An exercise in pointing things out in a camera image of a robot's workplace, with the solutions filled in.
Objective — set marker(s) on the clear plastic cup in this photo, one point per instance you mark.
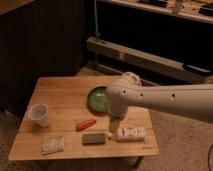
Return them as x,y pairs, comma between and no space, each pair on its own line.
38,113

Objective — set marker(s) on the wooden table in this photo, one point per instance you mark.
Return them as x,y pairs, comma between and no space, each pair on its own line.
66,101

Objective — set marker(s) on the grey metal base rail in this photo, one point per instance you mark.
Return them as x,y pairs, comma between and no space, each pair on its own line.
145,60

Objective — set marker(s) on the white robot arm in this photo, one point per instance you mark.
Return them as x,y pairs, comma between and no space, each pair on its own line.
193,101

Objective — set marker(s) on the black flat object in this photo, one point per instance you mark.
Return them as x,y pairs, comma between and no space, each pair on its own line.
196,70

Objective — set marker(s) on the green ceramic bowl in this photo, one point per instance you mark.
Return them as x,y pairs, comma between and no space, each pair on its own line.
96,99

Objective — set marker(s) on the vertical metal pole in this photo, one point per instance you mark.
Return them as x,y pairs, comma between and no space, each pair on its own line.
97,33

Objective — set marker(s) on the grey sponge block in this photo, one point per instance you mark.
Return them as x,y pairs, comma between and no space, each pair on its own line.
97,138

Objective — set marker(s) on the orange carrot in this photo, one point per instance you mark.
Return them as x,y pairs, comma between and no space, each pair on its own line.
85,124

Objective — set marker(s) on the clear plastic bottle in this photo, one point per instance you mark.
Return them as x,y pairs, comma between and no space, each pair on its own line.
128,134

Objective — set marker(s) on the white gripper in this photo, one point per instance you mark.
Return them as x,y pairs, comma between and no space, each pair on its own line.
117,113

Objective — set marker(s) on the background shelf counter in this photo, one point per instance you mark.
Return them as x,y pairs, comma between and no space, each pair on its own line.
186,9

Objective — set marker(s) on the beige scouring pad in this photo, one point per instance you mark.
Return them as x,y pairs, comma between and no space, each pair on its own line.
52,145

